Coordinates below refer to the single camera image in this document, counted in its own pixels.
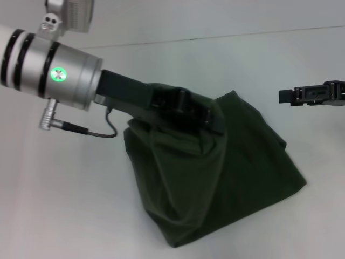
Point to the dark green printed t-shirt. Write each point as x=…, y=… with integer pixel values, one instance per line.
x=215, y=175

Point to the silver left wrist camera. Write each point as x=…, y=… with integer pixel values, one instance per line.
x=72, y=16

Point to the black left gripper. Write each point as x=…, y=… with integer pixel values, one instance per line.
x=126, y=94

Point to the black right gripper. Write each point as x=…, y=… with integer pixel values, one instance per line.
x=338, y=93

